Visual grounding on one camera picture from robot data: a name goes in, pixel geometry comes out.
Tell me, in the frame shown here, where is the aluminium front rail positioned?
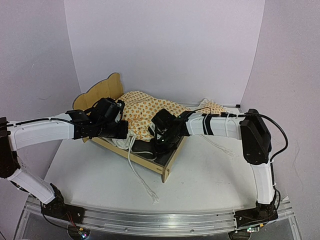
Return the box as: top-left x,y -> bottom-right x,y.
25,197 -> 295,237

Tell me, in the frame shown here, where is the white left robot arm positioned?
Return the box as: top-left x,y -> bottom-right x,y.
0,97 -> 129,219

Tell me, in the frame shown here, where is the wooden pet bed frame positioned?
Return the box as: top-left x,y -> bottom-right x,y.
72,73 -> 186,183

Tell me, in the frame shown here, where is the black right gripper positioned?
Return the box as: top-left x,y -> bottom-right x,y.
149,131 -> 181,157

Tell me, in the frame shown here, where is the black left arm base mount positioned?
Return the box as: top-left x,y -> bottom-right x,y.
41,183 -> 85,224

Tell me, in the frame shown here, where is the duck print mattress cushion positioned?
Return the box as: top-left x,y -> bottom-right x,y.
111,90 -> 236,206

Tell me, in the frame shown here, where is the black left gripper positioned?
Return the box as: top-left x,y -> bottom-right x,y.
95,120 -> 129,140

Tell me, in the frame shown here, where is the small duck print pillow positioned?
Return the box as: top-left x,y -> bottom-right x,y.
197,98 -> 234,114

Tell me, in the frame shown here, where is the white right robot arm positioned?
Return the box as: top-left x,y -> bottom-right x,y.
148,108 -> 289,222

